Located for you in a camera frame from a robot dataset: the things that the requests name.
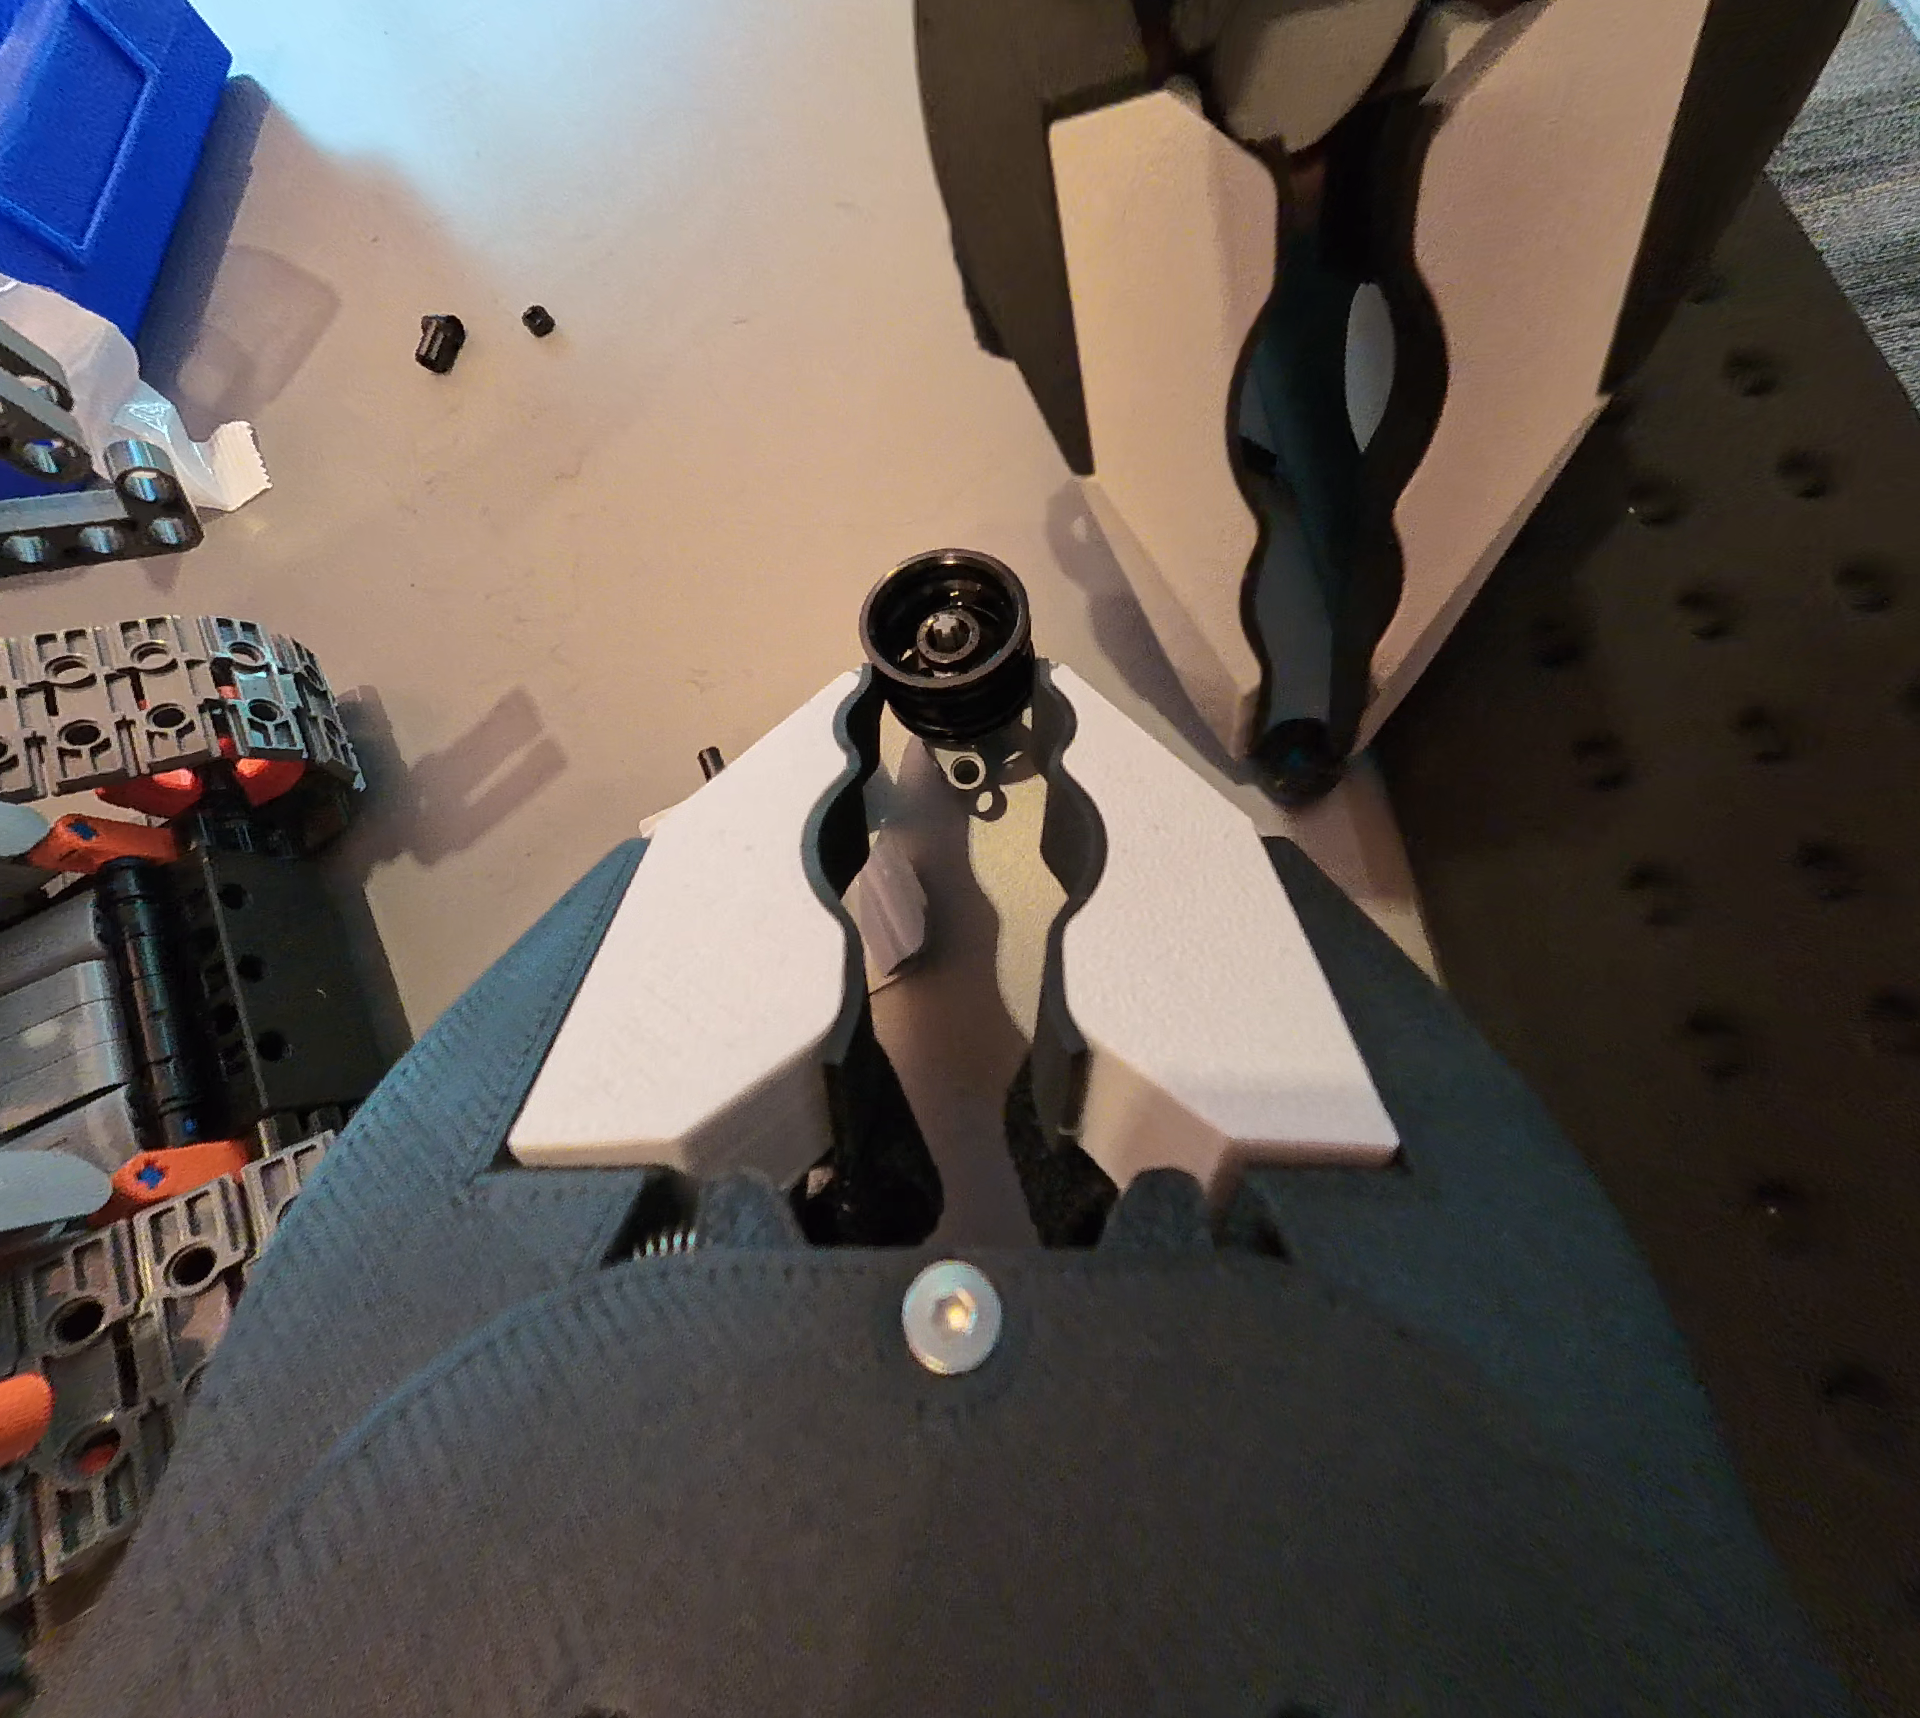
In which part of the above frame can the blue storage bin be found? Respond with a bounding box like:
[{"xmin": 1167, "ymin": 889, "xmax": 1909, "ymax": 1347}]
[{"xmin": 0, "ymin": 0, "xmax": 235, "ymax": 505}]

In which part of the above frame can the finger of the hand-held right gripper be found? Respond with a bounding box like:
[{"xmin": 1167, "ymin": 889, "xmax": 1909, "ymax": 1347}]
[
  {"xmin": 1347, "ymin": 0, "xmax": 1727, "ymax": 763},
  {"xmin": 1047, "ymin": 79, "xmax": 1295, "ymax": 763}
]

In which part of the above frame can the black perforated panel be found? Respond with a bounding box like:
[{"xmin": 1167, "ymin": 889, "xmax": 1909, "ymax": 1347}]
[{"xmin": 1321, "ymin": 173, "xmax": 1920, "ymax": 1718}]

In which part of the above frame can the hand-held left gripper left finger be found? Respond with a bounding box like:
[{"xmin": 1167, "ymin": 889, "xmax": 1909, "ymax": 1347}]
[{"xmin": 506, "ymin": 672, "xmax": 887, "ymax": 1177}]

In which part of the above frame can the tracked toy robot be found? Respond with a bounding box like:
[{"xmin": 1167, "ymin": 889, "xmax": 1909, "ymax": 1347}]
[{"xmin": 0, "ymin": 330, "xmax": 414, "ymax": 1646}]

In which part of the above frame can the black toy wheel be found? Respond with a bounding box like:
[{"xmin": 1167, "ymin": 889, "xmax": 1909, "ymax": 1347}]
[{"xmin": 858, "ymin": 542, "xmax": 1040, "ymax": 745}]

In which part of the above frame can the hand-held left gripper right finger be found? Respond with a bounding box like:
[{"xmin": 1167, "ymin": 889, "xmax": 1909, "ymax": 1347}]
[{"xmin": 1040, "ymin": 665, "xmax": 1404, "ymax": 1182}]

